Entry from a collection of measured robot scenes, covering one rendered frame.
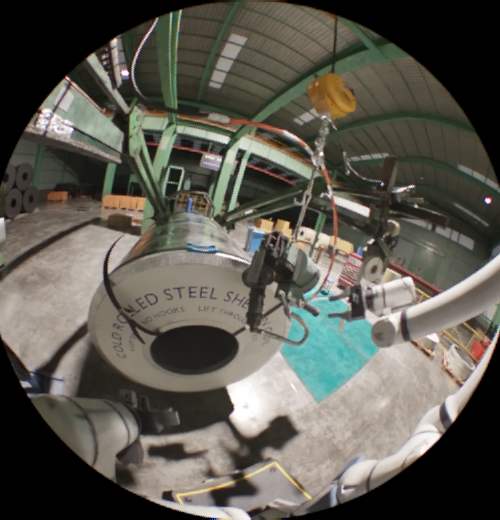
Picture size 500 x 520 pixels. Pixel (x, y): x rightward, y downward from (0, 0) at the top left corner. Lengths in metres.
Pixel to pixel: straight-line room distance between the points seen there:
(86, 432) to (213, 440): 1.40
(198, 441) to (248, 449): 0.40
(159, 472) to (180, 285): 1.45
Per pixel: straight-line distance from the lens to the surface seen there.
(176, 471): 1.57
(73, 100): 0.66
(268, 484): 1.32
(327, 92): 0.70
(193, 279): 0.60
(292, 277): 0.53
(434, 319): 0.44
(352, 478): 0.67
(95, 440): 0.22
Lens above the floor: 1.55
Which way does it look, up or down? 18 degrees down
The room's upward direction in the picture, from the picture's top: 16 degrees clockwise
